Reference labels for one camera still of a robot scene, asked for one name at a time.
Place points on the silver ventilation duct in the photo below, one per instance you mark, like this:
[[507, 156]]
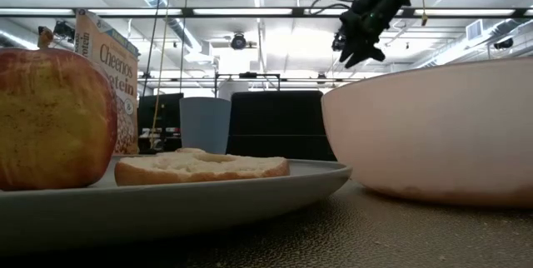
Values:
[[183, 31]]

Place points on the blue plastic cup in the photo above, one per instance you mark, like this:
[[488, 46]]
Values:
[[205, 126]]

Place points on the black overhead beam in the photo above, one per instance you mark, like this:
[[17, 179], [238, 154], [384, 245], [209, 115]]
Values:
[[125, 11]]

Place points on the bagel half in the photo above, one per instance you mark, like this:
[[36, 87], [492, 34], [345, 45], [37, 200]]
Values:
[[200, 168]]

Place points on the red yellow apple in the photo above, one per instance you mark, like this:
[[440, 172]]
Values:
[[54, 122]]

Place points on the orange Cheerios cereal box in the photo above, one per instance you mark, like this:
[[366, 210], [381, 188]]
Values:
[[116, 68]]

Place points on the black two-slot toaster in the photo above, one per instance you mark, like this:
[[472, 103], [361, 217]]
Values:
[[279, 126]]

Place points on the grey-blue round plate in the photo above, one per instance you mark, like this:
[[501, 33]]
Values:
[[166, 209]]

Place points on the pink bowl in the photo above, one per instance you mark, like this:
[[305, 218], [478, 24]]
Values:
[[437, 135]]

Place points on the dark computer monitor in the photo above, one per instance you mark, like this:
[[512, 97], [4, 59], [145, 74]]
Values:
[[166, 110]]

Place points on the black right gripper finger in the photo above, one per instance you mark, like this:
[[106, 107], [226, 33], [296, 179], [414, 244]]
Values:
[[349, 59], [372, 54]]

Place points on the black round overhead camera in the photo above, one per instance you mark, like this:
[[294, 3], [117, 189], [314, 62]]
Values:
[[238, 41]]

